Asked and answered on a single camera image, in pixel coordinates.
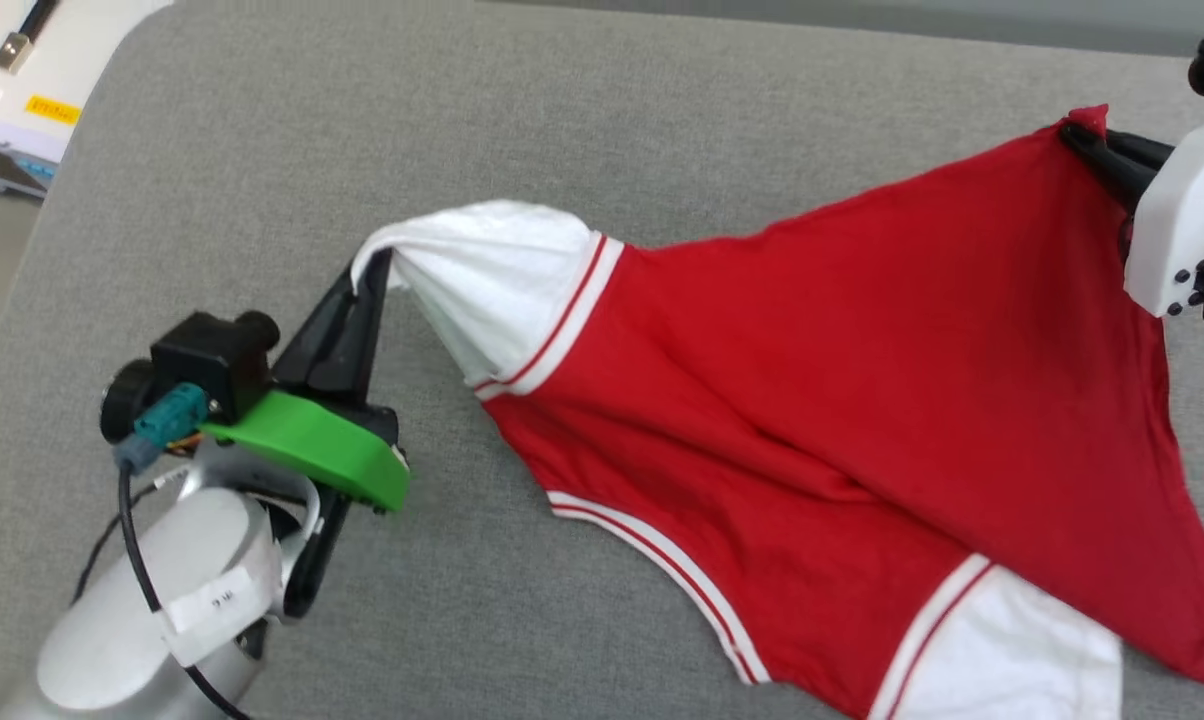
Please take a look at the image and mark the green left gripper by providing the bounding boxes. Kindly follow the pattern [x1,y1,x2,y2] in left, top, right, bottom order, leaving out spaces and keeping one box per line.
[201,249,412,514]

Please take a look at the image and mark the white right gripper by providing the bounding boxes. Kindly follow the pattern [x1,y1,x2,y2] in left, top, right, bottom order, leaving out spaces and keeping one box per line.
[1058,114,1204,327]

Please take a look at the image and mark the red and white garment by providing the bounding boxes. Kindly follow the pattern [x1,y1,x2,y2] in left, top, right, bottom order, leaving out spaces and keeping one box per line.
[349,104,1204,720]

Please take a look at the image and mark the black cylinder with green light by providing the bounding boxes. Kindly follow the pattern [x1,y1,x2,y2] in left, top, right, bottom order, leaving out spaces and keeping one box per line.
[99,357,161,445]

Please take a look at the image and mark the white paper tag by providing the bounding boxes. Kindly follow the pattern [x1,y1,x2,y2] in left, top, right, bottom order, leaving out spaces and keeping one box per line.
[160,563,280,668]

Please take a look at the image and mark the yellow warning sticker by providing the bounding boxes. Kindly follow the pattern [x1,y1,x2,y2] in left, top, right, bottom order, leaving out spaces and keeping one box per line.
[23,94,82,127]

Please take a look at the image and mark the white metal equipment box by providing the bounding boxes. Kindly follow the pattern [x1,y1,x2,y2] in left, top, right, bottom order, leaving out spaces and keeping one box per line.
[0,0,175,203]

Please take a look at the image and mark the teal left cable connector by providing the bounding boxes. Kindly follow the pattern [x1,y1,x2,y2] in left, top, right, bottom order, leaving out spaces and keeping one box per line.
[112,382,210,477]

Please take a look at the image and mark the black camera cable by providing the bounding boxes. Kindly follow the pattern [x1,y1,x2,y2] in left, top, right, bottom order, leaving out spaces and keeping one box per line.
[116,462,255,720]

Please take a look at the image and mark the black strap handle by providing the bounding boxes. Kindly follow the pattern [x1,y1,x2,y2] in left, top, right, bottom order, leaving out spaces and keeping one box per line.
[0,0,62,74]

